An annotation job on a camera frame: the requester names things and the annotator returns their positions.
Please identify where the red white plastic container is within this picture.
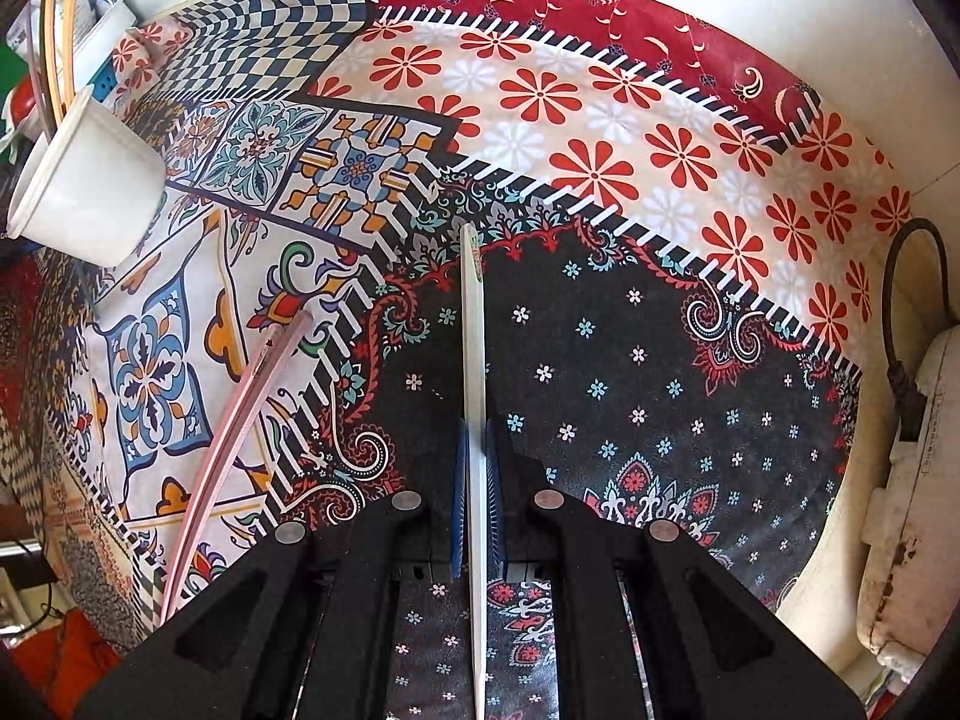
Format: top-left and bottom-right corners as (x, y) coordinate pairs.
(6, 79), (40, 130)

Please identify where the orange red bag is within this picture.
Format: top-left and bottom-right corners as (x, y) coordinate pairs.
(15, 607), (121, 700)

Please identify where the patterned patchwork tablecloth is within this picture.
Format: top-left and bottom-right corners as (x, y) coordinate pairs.
(15, 0), (912, 720)

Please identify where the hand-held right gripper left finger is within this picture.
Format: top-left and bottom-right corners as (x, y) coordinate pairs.
(75, 420), (470, 720)

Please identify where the pink chopstick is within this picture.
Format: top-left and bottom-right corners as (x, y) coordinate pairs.
(160, 322), (290, 612)
(169, 310), (314, 608)

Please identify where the white worn appliance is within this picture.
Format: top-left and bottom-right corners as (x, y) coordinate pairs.
(859, 330), (955, 665)

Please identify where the thick black cable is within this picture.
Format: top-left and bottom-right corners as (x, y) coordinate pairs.
(881, 217), (946, 443)

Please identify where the white plastic cup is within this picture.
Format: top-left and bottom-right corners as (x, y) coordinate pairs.
(6, 86), (170, 269)

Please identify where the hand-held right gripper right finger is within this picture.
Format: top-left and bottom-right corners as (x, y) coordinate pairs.
(484, 418), (867, 720)

